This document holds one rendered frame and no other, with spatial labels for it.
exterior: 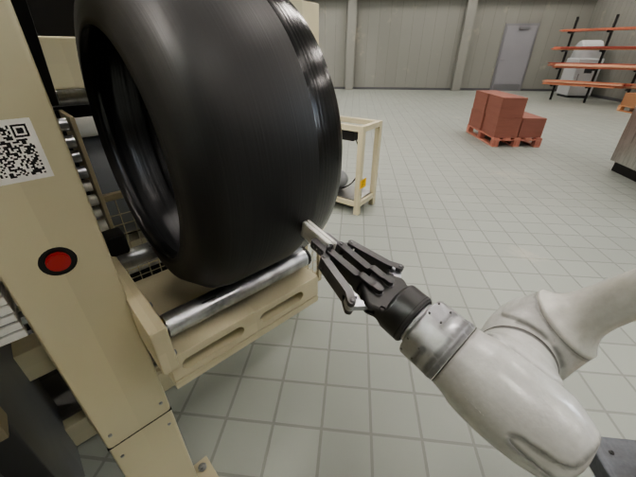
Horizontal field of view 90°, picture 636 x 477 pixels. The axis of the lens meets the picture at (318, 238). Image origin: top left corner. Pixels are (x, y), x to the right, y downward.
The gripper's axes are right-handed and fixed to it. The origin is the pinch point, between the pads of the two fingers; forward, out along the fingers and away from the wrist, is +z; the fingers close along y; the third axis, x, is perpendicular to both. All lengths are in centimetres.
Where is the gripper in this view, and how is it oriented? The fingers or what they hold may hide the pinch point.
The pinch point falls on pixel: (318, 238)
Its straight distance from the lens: 53.6
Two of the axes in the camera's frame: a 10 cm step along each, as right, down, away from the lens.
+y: -7.3, 3.5, -5.9
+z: -6.7, -5.7, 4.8
